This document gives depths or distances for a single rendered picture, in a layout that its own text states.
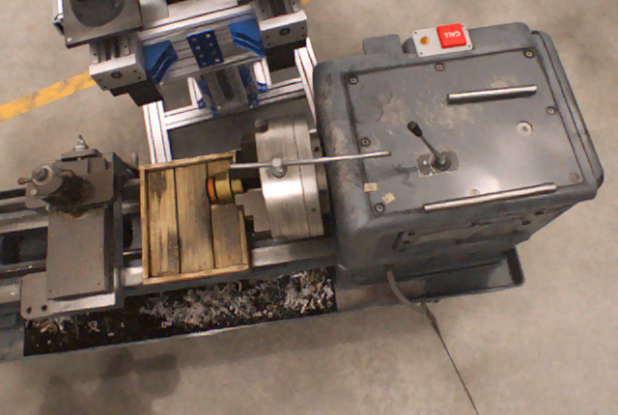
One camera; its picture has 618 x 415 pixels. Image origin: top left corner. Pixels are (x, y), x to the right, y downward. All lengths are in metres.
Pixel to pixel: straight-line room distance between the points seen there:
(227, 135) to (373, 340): 1.11
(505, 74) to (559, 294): 1.42
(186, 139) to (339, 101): 1.31
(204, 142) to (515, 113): 1.51
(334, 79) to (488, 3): 1.96
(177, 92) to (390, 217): 1.64
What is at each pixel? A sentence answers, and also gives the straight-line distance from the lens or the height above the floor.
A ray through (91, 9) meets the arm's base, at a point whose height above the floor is 1.22.
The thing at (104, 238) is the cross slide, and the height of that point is 0.96.
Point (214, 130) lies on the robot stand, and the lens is 2.38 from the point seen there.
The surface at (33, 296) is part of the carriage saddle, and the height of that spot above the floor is 0.90.
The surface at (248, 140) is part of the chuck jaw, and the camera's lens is 1.21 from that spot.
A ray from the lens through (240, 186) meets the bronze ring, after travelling 1.27.
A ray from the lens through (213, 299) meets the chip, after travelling 1.77.
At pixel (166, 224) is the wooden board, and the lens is 1.53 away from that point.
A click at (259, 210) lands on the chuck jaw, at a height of 1.10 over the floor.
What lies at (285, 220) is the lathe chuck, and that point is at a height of 1.16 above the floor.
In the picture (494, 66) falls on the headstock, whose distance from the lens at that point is 1.28.
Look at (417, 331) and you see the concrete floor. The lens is 2.32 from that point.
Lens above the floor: 2.29
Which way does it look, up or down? 68 degrees down
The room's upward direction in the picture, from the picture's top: 10 degrees counter-clockwise
